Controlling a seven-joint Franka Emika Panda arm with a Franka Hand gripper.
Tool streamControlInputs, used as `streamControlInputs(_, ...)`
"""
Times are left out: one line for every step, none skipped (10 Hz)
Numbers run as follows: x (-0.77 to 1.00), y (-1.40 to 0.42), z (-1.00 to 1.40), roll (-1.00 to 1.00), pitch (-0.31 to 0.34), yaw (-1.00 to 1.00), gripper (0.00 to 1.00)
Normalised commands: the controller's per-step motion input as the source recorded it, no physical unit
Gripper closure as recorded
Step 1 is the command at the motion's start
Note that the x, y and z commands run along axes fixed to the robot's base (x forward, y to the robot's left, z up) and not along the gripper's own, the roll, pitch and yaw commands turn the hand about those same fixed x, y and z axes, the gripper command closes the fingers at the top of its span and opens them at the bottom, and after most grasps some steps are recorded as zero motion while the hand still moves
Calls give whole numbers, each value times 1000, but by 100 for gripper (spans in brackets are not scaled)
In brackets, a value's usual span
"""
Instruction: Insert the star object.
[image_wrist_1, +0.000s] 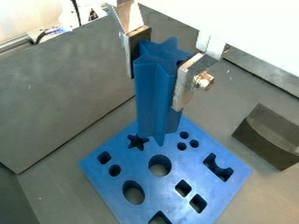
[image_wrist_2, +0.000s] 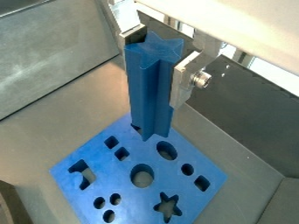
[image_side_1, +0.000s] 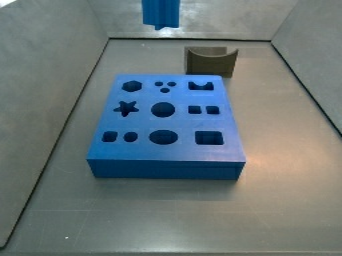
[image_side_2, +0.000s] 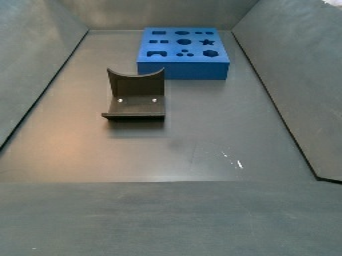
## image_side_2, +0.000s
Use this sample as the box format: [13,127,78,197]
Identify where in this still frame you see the blue shape sorter block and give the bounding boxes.
[137,27,230,80]

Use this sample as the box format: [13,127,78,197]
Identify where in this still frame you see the black curved holder bracket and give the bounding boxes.
[102,69,166,120]

